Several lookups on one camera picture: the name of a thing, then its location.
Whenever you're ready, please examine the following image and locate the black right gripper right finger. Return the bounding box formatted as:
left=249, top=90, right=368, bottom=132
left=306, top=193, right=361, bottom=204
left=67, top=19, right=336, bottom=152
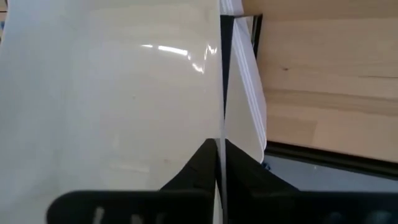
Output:
left=225, top=139, right=398, bottom=224

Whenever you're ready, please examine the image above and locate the white plastic basket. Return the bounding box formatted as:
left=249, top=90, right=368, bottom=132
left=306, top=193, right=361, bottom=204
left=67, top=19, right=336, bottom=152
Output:
left=0, top=0, right=226, bottom=224
left=220, top=0, right=268, bottom=164

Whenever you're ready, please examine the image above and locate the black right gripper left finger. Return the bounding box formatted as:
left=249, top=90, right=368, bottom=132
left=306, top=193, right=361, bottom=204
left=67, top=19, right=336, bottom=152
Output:
left=46, top=139, right=218, bottom=224

